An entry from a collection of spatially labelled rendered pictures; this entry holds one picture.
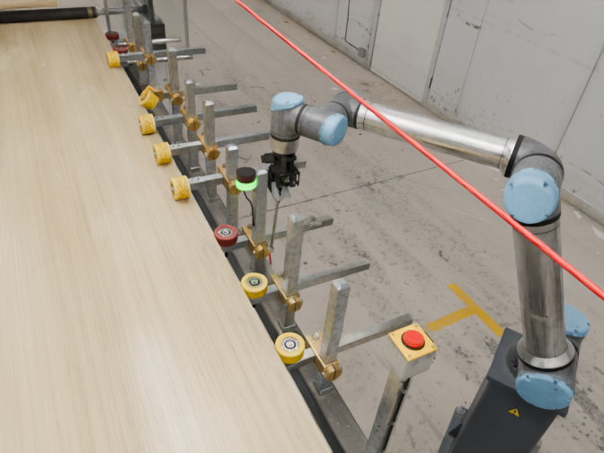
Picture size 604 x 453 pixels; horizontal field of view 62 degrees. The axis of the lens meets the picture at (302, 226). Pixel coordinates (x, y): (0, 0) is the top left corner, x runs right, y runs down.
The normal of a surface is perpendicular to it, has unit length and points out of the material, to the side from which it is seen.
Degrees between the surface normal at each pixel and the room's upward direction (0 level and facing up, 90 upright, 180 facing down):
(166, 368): 0
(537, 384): 95
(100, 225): 0
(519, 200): 83
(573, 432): 0
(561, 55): 90
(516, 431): 90
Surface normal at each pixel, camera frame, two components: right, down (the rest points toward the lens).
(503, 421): -0.51, 0.51
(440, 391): 0.08, -0.78
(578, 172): -0.87, 0.25
